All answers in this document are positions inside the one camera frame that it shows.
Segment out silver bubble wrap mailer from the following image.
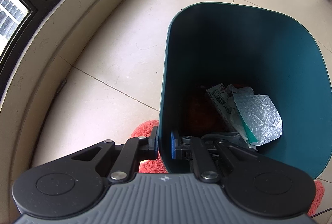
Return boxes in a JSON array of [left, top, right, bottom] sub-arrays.
[[227, 85, 282, 147]]

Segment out black cable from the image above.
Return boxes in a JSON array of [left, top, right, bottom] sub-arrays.
[[310, 209, 328, 218]]

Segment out white snack box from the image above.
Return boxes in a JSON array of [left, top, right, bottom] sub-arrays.
[[206, 83, 236, 131]]

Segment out teal plastic trash bin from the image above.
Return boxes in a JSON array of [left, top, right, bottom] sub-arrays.
[[159, 2, 331, 178]]

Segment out red shaggy rug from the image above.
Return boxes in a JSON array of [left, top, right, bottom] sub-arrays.
[[131, 120, 325, 217]]

